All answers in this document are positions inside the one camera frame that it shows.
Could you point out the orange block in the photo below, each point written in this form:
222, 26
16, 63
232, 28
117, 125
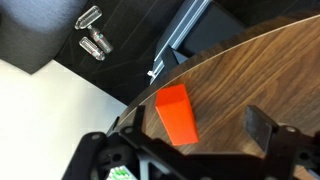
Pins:
176, 116

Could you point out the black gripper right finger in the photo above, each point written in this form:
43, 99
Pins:
258, 125

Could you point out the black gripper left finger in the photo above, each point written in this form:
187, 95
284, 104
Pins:
139, 116

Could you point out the clear plastic bottle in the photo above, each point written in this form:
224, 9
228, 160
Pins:
91, 48
100, 38
88, 16

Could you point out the aluminium profile rail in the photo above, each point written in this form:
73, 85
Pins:
176, 36

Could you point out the dark gray chair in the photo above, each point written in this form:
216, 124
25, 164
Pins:
36, 30

